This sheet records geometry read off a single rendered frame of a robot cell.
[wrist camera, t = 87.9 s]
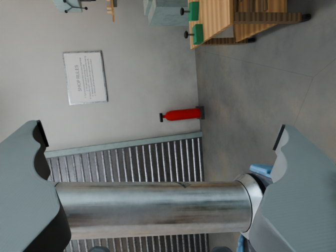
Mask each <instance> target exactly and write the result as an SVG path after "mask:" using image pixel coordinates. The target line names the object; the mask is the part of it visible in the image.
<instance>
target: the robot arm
mask: <svg viewBox="0 0 336 252"><path fill-rule="evenodd" d="M46 147H49V144H48V141H47V138H46V134H45V131H44V128H43V125H42V122H41V121H40V120H29V121H27V122H26V123H25V124H23V125H22V126H21V127H20V128H18V129H17V130H16V131H15V132H13V133H12V134H11V135H10V136H8V137H7V138H6V139H5V140H3V141H2V142H1V143H0V252H63V251H64V249H65V248H66V247H67V245H68V244H69V242H70V240H86V239H106V238H126V237H147V236H167V235H187V234H208V233H228V232H240V233H241V234H240V236H239V239H238V247H237V249H236V252H336V165H335V164H334V163H333V161H332V160H331V159H330V158H329V157H328V156H327V155H326V154H325V153H323V152H322V151H321V150H320V149H319V148H318V147H317V146H316V145H315V144H313V143H312V142H311V141H310V140H309V139H308V138H307V137H306V136H304V135H303V134H302V133H301V132H300V131H299V130H298V129H297V128H295V127H294V126H293V125H289V124H288V125H284V124H282V125H281V127H280V129H279V132H278V135H277V138H276V141H275V144H274V146H273V149H272V150H274V151H275V153H276V155H277V158H276V161H275V163H274V165H266V164H252V165H251V166H250V168H249V173H241V174H239V175H237V176H236V177H235V179H234V180H233V181H146V182H53V181H47V180H48V178H49V176H50V174H51V170H50V167H49V165H48V162H47V160H46V157H45V155H44V152H45V150H46Z"/></svg>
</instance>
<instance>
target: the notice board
mask: <svg viewBox="0 0 336 252"><path fill-rule="evenodd" d="M62 59H63V66H64V72H65V79H66V85H67V92H68V99H69V105H81V104H93V103H104V102H108V97H107V89H106V81H105V73H104V65H103V57H102V51H73V52H62Z"/></svg>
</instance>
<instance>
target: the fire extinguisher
mask: <svg viewBox="0 0 336 252"><path fill-rule="evenodd" d="M159 118H160V122H163V118H166V120H169V121H177V120H186V119H195V118H196V119H200V120H204V119H205V111H204V106H196V107H195V108H190V109H180V110H170V111H168V112H166V114H165V115H163V113H159Z"/></svg>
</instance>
